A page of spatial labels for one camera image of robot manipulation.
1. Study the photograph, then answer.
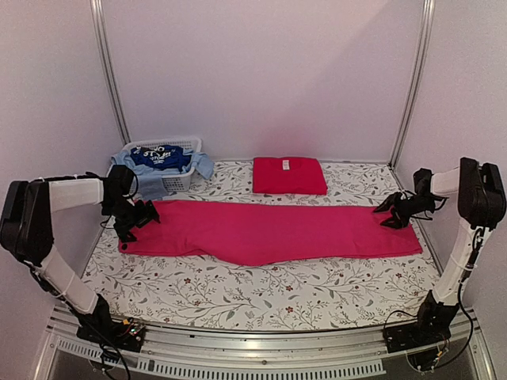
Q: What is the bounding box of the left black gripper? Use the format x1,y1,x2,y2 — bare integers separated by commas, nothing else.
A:
102,196,159,242

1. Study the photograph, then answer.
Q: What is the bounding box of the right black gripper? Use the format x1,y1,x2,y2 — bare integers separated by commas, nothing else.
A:
375,192,436,230

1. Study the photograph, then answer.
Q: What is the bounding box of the pink garment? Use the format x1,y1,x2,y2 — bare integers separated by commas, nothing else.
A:
118,200,422,266

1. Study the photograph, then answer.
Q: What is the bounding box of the red t-shirt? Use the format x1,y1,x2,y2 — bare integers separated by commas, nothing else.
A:
253,157,327,196

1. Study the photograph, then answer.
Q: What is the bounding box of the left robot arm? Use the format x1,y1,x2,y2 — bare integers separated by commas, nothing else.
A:
1,165,160,344

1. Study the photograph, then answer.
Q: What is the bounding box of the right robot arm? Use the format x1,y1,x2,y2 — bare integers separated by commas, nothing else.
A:
374,158,506,345

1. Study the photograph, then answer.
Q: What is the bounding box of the white plastic laundry basket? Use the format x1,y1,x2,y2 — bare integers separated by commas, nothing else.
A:
118,136,204,194

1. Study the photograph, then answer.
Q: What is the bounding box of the light blue cloth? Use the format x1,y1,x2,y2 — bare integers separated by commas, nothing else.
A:
109,149,215,201

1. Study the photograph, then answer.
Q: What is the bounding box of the floral tablecloth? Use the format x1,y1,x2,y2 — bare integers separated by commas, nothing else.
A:
82,161,439,331

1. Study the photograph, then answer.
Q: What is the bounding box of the dark blue garment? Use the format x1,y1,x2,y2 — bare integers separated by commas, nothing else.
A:
130,144,193,173

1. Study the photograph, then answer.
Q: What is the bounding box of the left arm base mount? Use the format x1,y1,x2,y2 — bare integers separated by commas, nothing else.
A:
73,297,146,352

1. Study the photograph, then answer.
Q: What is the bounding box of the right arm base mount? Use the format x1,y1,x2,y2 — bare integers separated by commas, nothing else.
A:
383,291,459,353

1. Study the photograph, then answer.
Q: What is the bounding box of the front aluminium rail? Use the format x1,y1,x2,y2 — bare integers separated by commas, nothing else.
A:
34,307,500,379

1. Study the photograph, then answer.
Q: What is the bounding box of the right aluminium frame post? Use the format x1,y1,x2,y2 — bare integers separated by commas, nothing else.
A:
388,0,436,170

